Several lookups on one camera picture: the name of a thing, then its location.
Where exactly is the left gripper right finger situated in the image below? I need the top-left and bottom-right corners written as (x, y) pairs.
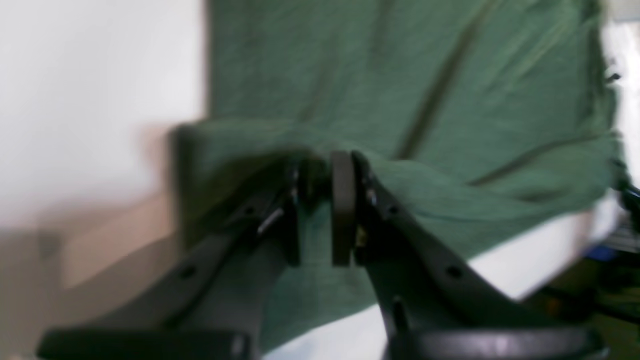
top-left (330, 151), bottom-right (608, 360)

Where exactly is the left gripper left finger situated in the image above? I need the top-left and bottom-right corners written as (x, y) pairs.
top-left (36, 152), bottom-right (328, 360)

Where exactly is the dark green t-shirt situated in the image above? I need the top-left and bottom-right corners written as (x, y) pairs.
top-left (172, 0), bottom-right (623, 353)

